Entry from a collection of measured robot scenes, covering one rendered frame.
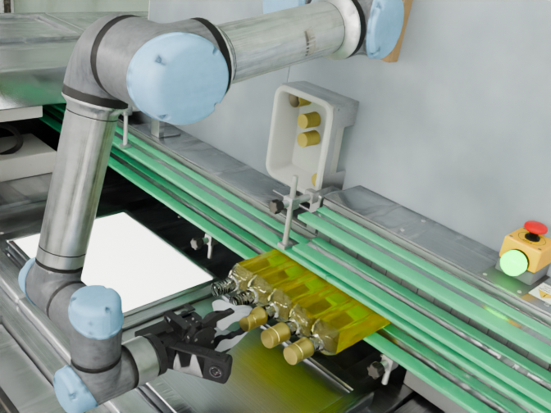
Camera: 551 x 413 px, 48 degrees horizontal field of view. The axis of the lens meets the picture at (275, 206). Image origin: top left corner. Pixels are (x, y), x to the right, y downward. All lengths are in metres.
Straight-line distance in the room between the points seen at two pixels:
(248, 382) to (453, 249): 0.46
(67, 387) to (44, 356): 0.34
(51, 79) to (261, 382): 1.05
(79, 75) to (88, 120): 0.06
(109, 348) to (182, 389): 0.28
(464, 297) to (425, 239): 0.17
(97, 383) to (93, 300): 0.13
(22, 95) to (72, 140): 0.89
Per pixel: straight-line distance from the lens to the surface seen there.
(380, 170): 1.39
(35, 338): 1.38
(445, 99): 1.28
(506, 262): 1.16
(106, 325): 0.94
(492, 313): 1.12
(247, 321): 1.16
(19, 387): 1.30
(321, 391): 1.25
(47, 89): 1.86
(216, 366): 1.06
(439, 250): 1.22
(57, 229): 0.99
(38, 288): 1.04
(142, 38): 0.82
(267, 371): 1.27
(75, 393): 1.00
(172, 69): 0.79
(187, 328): 1.10
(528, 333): 1.10
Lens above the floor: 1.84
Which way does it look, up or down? 41 degrees down
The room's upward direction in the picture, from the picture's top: 107 degrees counter-clockwise
